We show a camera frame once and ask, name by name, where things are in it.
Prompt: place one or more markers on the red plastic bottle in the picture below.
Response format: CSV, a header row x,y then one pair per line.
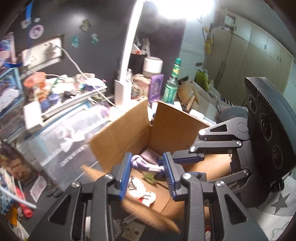
x,y
26,210

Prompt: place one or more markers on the green bottle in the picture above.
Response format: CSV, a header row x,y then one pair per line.
x,y
171,87

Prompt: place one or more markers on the blue Cinnamoroll box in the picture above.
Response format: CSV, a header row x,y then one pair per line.
x,y
11,91

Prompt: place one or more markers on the orange figure toy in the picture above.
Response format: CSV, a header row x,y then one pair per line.
x,y
36,87

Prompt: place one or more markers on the clear zip bag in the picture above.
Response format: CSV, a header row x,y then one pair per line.
x,y
65,168

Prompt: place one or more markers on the white fluffy keychain plush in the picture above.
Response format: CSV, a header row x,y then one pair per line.
x,y
137,190

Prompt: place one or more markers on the brown cardboard box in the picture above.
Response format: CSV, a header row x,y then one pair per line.
x,y
171,130

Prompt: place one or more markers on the white wall power socket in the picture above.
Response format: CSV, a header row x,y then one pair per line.
x,y
44,54

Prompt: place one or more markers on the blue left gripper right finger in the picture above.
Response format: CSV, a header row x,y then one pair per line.
x,y
172,175

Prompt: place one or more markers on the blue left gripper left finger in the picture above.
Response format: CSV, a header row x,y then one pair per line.
x,y
124,175

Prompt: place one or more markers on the black marker pen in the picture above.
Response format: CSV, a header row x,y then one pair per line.
x,y
55,192

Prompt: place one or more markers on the green jelly cup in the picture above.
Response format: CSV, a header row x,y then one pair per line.
x,y
149,178

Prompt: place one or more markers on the purple barcode box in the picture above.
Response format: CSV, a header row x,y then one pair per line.
x,y
150,156

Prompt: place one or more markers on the white desk lamp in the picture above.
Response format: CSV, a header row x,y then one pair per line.
x,y
158,33

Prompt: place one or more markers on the paper tag with hole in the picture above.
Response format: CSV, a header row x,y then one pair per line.
x,y
133,231

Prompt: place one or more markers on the white drawer unit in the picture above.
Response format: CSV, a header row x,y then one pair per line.
x,y
34,115

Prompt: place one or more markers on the pink white sachet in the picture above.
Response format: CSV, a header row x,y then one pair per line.
x,y
38,188

